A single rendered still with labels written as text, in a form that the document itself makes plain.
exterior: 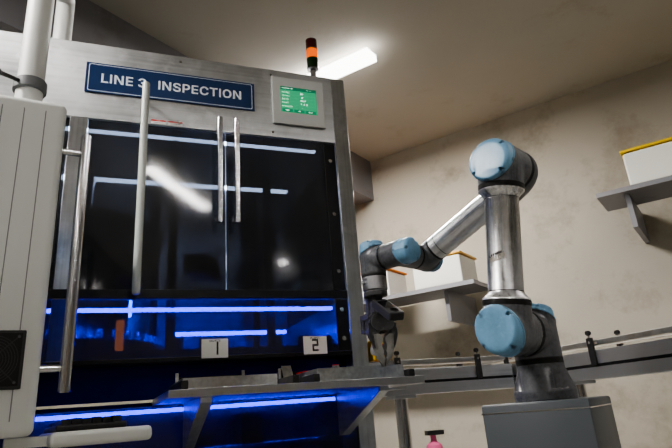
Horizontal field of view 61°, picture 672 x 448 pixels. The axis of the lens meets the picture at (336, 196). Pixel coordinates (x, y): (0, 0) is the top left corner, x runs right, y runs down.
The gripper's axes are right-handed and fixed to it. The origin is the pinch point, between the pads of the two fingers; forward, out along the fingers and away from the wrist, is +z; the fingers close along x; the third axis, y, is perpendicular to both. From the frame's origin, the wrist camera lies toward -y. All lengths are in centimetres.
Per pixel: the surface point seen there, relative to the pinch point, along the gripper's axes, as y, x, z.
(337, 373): 1.4, 14.2, 2.5
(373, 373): 1.3, 3.5, 3.0
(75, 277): -13, 81, -20
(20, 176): -16, 94, -42
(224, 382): 12.8, 42.8, 2.5
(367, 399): 13.8, 0.4, 9.5
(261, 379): 12.8, 32.5, 2.3
